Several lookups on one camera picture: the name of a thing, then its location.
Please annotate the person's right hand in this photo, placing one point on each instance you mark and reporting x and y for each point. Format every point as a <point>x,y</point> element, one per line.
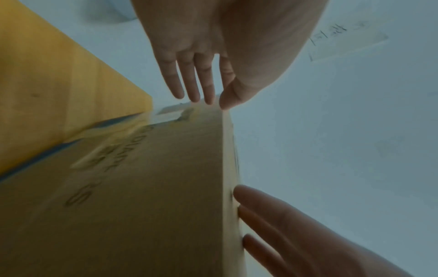
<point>308,243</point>

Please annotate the yellow wooden board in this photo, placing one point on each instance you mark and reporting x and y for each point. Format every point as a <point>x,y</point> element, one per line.
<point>58,81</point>

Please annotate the brown cardboard box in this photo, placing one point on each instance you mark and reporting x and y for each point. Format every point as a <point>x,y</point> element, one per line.
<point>143,194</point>

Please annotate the person's left hand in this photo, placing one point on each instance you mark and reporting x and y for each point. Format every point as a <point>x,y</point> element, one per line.
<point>246,40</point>

